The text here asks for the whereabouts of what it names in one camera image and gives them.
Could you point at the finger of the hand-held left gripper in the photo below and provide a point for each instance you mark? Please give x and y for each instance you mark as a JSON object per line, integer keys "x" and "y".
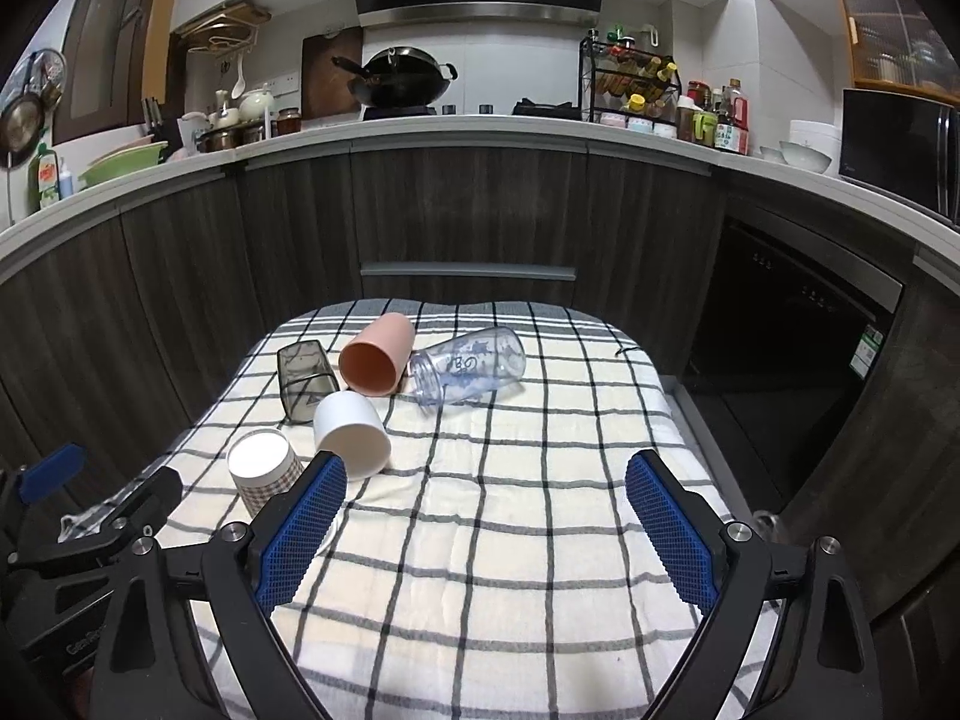
{"x": 139, "y": 506}
{"x": 49, "y": 471}

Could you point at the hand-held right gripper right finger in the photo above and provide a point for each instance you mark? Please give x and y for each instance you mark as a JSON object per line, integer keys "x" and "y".
{"x": 671, "y": 525}

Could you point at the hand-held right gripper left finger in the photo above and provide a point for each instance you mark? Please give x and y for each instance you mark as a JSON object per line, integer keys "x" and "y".
{"x": 304, "y": 525}

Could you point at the checked paper cup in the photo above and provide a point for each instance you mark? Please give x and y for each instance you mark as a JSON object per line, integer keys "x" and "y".
{"x": 262, "y": 469}

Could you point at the white plastic cup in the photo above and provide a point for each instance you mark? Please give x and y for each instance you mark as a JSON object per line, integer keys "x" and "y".
{"x": 352, "y": 427}

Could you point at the grey transparent square cup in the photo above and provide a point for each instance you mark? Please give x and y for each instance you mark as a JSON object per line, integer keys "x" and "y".
{"x": 304, "y": 379}

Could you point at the pink plastic cup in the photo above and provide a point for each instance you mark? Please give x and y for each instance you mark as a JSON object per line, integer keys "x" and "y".
{"x": 375, "y": 360}

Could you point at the black white checked cloth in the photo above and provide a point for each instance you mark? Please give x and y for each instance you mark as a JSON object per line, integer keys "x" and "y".
{"x": 495, "y": 525}

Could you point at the black built-in dishwasher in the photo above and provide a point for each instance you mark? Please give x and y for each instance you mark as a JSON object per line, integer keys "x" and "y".
{"x": 787, "y": 315}

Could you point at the white blue spray bottle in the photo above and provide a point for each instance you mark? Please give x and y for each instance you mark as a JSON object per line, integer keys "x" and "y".
{"x": 67, "y": 181}

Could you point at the green dish soap bottle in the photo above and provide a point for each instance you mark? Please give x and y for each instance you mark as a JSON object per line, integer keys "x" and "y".
{"x": 46, "y": 176}

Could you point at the green plastic basin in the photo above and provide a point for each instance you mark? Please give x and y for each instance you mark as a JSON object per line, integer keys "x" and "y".
{"x": 120, "y": 165}

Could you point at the hanging steel pan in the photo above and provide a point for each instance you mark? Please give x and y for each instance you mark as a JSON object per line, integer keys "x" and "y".
{"x": 19, "y": 127}

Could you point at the white electric kettle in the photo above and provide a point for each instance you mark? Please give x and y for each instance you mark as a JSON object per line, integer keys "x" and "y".
{"x": 193, "y": 135}

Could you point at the black knife block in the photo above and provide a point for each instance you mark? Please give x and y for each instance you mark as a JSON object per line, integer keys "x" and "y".
{"x": 154, "y": 120}

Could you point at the steel cooking pot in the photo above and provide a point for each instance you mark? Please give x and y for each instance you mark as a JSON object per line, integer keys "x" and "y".
{"x": 229, "y": 137}

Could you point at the small white bowl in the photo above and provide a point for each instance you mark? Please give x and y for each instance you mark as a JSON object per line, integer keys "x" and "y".
{"x": 772, "y": 154}

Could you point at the green mug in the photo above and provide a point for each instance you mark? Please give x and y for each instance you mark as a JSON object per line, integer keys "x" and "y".
{"x": 705, "y": 127}

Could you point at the dark glass jar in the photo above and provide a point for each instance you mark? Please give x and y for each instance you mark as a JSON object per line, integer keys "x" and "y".
{"x": 289, "y": 122}

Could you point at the large white bowl stack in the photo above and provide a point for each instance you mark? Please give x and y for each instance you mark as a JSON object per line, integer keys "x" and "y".
{"x": 810, "y": 146}

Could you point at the red capped sauce bottle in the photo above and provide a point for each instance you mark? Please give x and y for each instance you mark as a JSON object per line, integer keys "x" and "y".
{"x": 733, "y": 120}

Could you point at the white teapot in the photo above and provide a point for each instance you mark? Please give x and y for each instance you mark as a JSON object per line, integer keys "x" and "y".
{"x": 256, "y": 103}

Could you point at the white ladle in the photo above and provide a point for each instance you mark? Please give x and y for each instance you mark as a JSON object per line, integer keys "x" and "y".
{"x": 238, "y": 82}

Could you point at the black microwave oven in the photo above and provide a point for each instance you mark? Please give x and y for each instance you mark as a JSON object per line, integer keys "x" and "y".
{"x": 896, "y": 142}

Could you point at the black gas stove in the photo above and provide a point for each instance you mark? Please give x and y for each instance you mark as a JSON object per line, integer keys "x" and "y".
{"x": 480, "y": 111}

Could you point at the dark wooden cutting board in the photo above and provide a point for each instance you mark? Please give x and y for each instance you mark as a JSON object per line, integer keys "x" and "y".
{"x": 326, "y": 75}

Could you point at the black wok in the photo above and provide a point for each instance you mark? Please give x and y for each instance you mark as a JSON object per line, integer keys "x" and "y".
{"x": 401, "y": 79}

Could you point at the wooden hanging rack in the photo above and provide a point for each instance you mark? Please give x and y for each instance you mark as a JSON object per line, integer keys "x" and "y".
{"x": 225, "y": 26}

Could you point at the wooden glass door cabinet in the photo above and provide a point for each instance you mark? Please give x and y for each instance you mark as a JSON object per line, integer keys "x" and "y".
{"x": 896, "y": 41}

